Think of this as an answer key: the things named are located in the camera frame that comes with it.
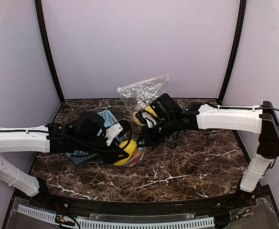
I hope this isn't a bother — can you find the red chili pepper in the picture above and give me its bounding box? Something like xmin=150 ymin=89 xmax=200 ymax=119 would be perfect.
xmin=132 ymin=150 xmax=144 ymax=164

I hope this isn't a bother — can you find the small blue zip bag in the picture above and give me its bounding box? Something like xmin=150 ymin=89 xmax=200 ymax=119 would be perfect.
xmin=124 ymin=147 xmax=145 ymax=167

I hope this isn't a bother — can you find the yellow lemon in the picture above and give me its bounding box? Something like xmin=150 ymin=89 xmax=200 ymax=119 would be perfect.
xmin=145 ymin=106 xmax=158 ymax=118

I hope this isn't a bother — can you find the large pink zip bag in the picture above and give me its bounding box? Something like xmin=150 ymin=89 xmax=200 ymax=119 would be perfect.
xmin=117 ymin=74 xmax=170 ymax=115

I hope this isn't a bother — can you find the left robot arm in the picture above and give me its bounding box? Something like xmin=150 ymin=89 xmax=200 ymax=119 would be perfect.
xmin=0 ymin=112 xmax=132 ymax=197

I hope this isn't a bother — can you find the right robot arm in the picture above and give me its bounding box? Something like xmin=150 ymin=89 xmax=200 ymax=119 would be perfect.
xmin=134 ymin=94 xmax=279 ymax=193

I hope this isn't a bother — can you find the blue plastic basket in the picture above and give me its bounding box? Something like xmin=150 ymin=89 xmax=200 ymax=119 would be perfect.
xmin=66 ymin=110 xmax=126 ymax=165

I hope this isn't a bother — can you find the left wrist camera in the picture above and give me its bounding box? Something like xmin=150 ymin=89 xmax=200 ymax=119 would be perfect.
xmin=104 ymin=120 xmax=131 ymax=146

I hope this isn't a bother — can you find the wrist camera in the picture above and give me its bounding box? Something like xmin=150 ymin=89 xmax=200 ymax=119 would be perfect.
xmin=104 ymin=120 xmax=131 ymax=146
xmin=136 ymin=110 xmax=157 ymax=128

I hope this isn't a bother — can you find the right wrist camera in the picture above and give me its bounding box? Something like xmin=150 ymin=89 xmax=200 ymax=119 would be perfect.
xmin=136 ymin=110 xmax=157 ymax=128

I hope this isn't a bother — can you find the white cable duct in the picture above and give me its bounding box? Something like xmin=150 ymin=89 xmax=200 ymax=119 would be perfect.
xmin=17 ymin=205 xmax=215 ymax=229

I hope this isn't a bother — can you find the left black frame post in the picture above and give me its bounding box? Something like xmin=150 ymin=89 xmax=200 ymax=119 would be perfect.
xmin=34 ymin=0 xmax=65 ymax=104

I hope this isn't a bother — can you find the black frame post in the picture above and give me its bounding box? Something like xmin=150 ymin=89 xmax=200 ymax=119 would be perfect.
xmin=218 ymin=0 xmax=247 ymax=103
xmin=34 ymin=0 xmax=65 ymax=104

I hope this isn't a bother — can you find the right black frame post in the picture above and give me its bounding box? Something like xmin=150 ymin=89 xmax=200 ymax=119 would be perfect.
xmin=218 ymin=0 xmax=247 ymax=103

